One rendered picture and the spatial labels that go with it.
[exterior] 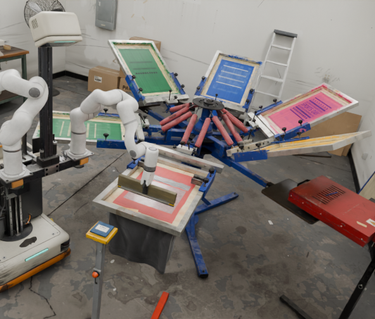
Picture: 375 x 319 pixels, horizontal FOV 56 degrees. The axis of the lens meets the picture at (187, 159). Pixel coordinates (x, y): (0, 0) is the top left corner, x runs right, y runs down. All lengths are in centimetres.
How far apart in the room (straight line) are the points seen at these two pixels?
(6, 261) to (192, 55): 488
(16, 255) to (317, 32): 528
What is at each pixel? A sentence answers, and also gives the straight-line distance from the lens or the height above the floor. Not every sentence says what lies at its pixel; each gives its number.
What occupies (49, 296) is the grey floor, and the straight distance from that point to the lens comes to 303.
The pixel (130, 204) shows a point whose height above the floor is 96.
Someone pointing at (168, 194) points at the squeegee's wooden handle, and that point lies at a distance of 212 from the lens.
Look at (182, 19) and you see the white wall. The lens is 668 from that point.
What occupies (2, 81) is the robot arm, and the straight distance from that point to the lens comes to 193.
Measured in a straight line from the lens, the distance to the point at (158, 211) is 226.
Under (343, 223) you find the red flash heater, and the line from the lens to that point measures 247.
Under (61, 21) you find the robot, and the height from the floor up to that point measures 199.
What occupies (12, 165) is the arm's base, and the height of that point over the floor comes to 121.
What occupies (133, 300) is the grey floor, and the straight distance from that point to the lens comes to 300.
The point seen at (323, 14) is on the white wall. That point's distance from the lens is 632.
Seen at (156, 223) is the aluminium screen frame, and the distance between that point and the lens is 211.
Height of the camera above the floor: 230
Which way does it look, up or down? 27 degrees down
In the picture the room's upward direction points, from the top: 11 degrees clockwise
